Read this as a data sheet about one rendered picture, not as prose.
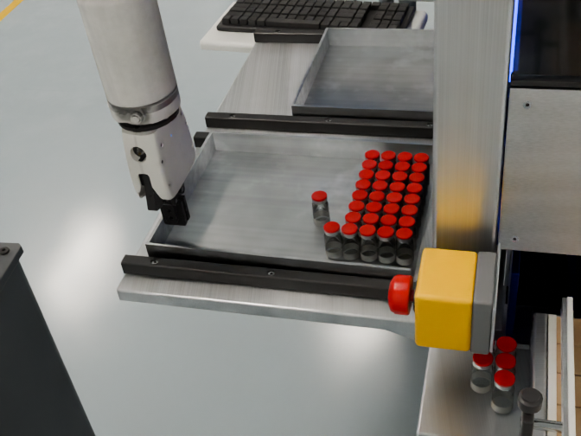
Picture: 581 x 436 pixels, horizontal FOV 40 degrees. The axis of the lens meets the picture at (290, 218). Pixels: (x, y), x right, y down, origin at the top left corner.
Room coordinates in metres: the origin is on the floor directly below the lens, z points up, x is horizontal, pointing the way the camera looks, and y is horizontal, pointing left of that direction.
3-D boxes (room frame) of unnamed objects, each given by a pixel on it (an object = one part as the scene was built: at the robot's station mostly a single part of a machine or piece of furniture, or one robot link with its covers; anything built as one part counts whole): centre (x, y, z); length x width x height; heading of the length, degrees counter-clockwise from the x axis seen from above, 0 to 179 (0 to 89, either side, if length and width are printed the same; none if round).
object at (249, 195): (0.86, -0.01, 0.90); 0.34 x 0.26 x 0.04; 70
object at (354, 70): (1.15, -0.23, 0.90); 0.34 x 0.26 x 0.04; 71
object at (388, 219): (0.81, -0.14, 0.90); 0.18 x 0.02 x 0.05; 160
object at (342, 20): (1.58, -0.11, 0.82); 0.40 x 0.14 x 0.02; 66
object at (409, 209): (0.81, -0.16, 0.90); 0.18 x 0.02 x 0.05; 160
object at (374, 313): (1.01, -0.11, 0.87); 0.70 x 0.48 x 0.02; 161
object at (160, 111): (0.84, 0.15, 1.09); 0.09 x 0.08 x 0.03; 161
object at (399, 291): (0.56, -0.11, 0.99); 0.04 x 0.04 x 0.04; 71
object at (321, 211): (0.83, -0.04, 0.90); 0.02 x 0.02 x 0.04
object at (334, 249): (0.76, -0.05, 0.90); 0.02 x 0.02 x 0.05
